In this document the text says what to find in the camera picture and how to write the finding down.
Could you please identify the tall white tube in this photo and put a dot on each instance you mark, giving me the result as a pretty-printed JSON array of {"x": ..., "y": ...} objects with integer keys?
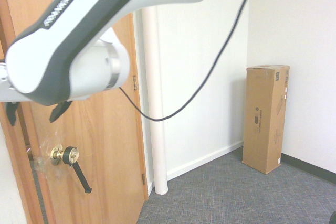
[{"x": 157, "y": 103}]

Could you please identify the black object at floor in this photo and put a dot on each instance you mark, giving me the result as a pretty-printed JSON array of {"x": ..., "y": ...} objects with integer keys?
[{"x": 334, "y": 217}]

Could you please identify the white wall baseboard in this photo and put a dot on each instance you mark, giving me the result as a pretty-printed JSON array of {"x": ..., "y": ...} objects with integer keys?
[{"x": 204, "y": 158}]

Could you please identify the brass knob with rosette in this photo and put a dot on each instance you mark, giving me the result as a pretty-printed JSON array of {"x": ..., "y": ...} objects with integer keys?
[{"x": 56, "y": 154}]

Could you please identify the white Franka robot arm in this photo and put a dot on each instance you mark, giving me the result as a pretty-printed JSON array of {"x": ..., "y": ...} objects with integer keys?
[{"x": 86, "y": 24}]

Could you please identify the light wooden door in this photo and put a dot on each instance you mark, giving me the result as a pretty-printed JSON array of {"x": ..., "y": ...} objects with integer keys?
[{"x": 105, "y": 134}]

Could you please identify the brass door hinge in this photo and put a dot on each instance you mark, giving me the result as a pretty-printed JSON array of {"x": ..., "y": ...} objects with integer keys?
[
  {"x": 135, "y": 83},
  {"x": 144, "y": 179}
]

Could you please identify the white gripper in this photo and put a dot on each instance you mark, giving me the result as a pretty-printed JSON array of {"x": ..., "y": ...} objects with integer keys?
[{"x": 6, "y": 91}]

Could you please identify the tall brown cardboard box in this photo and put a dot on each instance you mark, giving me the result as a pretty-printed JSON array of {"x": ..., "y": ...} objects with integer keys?
[{"x": 262, "y": 119}]

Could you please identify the wooden door frame strike jamb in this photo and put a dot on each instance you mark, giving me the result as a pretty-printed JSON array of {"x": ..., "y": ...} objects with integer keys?
[{"x": 19, "y": 174}]

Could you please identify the clear crumpled tape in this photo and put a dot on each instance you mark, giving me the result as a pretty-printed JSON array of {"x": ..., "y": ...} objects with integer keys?
[{"x": 44, "y": 163}]

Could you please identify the black lever knob adapter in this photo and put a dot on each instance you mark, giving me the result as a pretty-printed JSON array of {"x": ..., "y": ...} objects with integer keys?
[{"x": 80, "y": 174}]

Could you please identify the dark wall baseboard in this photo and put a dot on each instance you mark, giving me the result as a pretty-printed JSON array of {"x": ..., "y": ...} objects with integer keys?
[{"x": 309, "y": 167}]

